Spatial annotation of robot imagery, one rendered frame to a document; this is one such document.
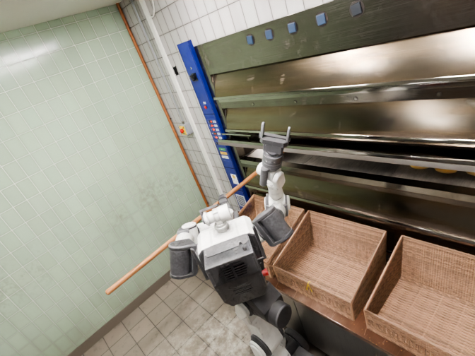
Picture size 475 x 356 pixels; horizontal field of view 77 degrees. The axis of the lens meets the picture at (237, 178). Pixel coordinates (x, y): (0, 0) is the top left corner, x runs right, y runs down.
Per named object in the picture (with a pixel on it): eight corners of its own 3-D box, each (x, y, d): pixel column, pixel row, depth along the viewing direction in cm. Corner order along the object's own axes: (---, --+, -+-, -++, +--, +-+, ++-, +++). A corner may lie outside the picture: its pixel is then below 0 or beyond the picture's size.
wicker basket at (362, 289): (315, 237, 227) (307, 208, 214) (392, 263, 185) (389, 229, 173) (276, 282, 202) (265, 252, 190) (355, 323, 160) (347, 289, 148)
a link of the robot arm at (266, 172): (285, 159, 133) (283, 178, 141) (267, 149, 138) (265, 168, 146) (271, 171, 127) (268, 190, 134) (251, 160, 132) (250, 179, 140)
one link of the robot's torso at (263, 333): (289, 339, 169) (271, 285, 146) (270, 365, 159) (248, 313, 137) (268, 324, 179) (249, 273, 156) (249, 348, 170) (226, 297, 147)
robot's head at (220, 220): (234, 224, 127) (227, 208, 123) (212, 233, 127) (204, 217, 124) (232, 216, 133) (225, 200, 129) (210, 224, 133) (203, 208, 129)
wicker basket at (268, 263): (261, 217, 270) (253, 193, 258) (313, 236, 228) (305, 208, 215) (223, 251, 247) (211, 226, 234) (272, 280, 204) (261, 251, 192)
